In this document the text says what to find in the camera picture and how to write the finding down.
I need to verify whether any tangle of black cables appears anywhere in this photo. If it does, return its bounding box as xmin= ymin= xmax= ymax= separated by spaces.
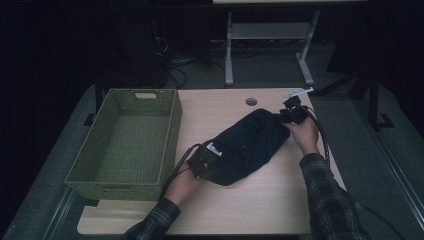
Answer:
xmin=152 ymin=35 xmax=228 ymax=90

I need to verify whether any person's left hand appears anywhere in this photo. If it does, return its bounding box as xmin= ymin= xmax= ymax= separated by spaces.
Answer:
xmin=164 ymin=171 xmax=206 ymax=206

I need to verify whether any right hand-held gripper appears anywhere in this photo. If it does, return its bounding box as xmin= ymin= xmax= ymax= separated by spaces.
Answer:
xmin=277 ymin=86 xmax=315 ymax=126

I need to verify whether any white metal table frame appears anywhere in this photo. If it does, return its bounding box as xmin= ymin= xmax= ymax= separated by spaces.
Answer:
xmin=224 ymin=9 xmax=321 ymax=87

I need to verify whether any person's right hand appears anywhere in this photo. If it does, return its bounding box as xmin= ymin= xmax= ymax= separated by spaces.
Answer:
xmin=282 ymin=114 xmax=321 ymax=156

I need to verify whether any right hand-held gripper black cable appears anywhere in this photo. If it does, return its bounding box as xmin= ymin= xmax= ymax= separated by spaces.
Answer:
xmin=305 ymin=105 xmax=332 ymax=168

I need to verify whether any thin black cable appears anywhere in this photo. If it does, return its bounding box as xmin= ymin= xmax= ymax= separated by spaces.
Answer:
xmin=359 ymin=203 xmax=405 ymax=240

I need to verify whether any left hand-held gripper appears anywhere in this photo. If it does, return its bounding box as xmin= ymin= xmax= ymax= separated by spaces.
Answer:
xmin=187 ymin=142 xmax=223 ymax=182

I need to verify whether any dark navy garment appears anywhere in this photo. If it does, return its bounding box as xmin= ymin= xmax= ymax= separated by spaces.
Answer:
xmin=207 ymin=107 xmax=291 ymax=187

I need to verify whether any green woven basket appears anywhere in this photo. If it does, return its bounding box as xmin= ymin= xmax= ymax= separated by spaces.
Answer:
xmin=64 ymin=87 xmax=184 ymax=202

